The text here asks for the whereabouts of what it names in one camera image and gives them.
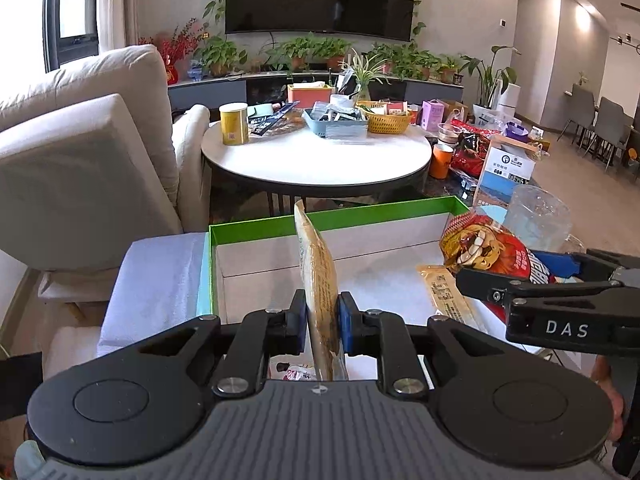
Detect teal patterned table mat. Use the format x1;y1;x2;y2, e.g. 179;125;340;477
196;247;215;317

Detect red yellow snack packet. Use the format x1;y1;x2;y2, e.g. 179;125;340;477
439;211;557;286

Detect lavender table cloth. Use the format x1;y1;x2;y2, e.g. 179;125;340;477
97;234;211;358

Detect potted green plant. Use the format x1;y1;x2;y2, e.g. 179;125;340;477
265;35;351;72
197;35;248;77

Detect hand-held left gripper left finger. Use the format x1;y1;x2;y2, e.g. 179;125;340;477
132;289;309;400

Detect yellow woven basket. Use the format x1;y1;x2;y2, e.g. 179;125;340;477
357;101;415;135

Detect orange pink box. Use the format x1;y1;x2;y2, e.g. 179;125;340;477
286;83;335;110

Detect red white snack packet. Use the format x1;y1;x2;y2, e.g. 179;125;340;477
272;360;317;382

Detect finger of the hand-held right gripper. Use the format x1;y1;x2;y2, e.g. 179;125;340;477
554;247;640;282
456;266;627;311

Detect yellow canister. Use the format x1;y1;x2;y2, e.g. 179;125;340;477
220;102;249;147

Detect round white table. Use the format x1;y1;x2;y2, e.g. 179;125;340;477
201;107;433;216

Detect white blue cardboard box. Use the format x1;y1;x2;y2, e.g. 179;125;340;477
472;134;538;211

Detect red flower decoration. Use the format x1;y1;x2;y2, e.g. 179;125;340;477
139;19;206;85

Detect orange cup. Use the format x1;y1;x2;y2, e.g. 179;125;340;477
429;144;453;180

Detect white curtain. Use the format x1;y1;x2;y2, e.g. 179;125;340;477
97;0;138;53

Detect dark framed window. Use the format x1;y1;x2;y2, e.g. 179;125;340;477
42;0;101;72

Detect green cardboard box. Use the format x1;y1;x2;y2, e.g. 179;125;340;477
196;196;503;367

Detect tall plant in white pot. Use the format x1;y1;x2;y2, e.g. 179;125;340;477
460;45;521;121

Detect person's right hand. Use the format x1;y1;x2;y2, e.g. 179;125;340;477
591;357;626;443

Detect row of potted plants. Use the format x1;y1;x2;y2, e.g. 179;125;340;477
367;42;461;85

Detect grey television cabinet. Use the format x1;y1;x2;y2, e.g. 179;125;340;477
167;71;466;111

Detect grey dining chair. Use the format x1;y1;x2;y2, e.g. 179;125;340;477
557;84;597;146
587;96;634;171

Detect purple pink box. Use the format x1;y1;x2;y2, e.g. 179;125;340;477
421;100;447;132

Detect cream fabric armchair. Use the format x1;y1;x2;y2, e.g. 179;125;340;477
0;44;213;318

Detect beige snack packet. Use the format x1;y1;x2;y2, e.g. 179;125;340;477
416;264;483;333
293;199;351;382

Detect dark flat packets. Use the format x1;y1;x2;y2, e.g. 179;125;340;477
248;101;302;136

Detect clear glass mug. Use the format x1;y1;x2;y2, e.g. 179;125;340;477
502;185;574;256

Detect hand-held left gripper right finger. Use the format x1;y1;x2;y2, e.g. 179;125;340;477
337;291;512;397

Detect red snack bag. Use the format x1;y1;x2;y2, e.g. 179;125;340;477
450;120;496;178

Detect spider plant in vase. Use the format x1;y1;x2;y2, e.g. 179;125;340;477
340;50;388;103

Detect blue plastic basket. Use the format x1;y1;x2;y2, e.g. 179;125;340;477
302;107;370;141

